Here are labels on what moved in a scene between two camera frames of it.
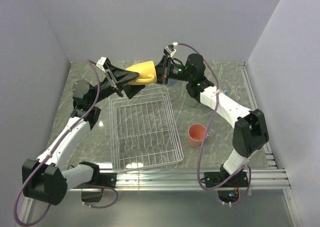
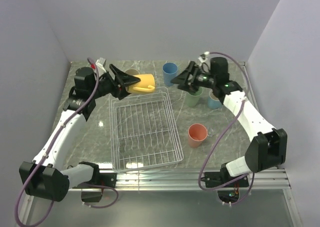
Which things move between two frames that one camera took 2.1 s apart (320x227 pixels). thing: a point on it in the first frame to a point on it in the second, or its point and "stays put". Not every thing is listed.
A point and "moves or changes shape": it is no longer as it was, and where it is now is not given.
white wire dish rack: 143,130 stays put
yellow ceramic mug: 147,72 moves or changes shape
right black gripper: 165,64 to 193,69
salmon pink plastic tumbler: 196,134 stays put
